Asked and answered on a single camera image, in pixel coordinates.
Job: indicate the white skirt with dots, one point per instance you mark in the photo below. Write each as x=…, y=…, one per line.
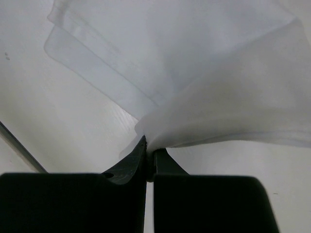
x=192, y=71

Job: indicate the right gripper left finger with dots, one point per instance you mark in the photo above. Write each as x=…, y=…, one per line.
x=108, y=202

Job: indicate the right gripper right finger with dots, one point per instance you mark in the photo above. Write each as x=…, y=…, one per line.
x=185, y=203

